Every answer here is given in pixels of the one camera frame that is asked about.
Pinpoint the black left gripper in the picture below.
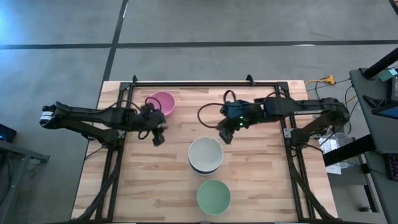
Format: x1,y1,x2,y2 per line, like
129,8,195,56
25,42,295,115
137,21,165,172
135,103,169,147

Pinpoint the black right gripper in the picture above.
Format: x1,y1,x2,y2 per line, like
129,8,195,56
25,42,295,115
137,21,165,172
218,99,261,145

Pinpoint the white bowl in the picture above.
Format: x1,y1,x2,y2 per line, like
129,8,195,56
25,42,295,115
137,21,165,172
188,136,224,171

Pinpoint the blue bowl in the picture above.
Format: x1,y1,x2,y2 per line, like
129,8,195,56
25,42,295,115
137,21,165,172
188,161,222,177

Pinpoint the pink bowl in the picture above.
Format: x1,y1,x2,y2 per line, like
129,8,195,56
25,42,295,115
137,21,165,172
146,91,176,118

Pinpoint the green bowl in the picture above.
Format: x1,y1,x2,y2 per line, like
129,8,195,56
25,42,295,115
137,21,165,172
196,179,232,217

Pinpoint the white paper sheet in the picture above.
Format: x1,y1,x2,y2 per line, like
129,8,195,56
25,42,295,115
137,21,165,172
318,134,343,154
325,164,343,175

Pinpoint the black desk crossbeam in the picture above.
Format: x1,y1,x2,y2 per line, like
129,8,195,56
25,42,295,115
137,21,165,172
322,134,374,167

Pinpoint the black stand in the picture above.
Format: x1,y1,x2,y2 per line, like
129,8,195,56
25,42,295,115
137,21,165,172
362,95,384,109

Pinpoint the grey desk leg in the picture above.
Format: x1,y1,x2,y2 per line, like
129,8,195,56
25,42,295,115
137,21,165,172
357,154,382,214

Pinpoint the black device with blue light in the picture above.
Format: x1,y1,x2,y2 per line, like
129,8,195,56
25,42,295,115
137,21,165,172
0,123,17,143

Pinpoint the grey desk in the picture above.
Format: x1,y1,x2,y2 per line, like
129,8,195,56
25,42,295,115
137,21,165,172
348,67,398,224

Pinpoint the tablet with blue screen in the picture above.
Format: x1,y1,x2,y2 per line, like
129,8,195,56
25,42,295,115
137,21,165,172
371,101,398,121

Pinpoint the black pole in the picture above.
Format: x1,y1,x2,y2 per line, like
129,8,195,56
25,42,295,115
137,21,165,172
362,46,398,79

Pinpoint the black keyboard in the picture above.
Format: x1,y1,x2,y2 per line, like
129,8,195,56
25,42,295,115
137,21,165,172
387,153,398,182

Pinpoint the teal box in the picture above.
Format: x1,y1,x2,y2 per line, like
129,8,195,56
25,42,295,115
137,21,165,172
378,68,398,82

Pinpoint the dark monitor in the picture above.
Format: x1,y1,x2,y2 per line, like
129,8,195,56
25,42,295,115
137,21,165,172
391,76,398,102

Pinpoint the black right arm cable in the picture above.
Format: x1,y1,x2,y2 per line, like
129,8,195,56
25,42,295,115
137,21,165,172
197,90,238,129

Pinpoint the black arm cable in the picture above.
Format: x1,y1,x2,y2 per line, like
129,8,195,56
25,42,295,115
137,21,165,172
138,96,163,141
197,90,238,129

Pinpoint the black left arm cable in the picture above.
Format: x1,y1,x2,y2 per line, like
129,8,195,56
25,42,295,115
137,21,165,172
138,96,163,141

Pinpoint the black metal rig frame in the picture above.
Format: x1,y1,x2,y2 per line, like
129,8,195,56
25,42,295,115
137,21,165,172
71,73,338,224

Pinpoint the yellow extension cord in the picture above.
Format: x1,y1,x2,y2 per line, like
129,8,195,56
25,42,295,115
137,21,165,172
304,74,358,106

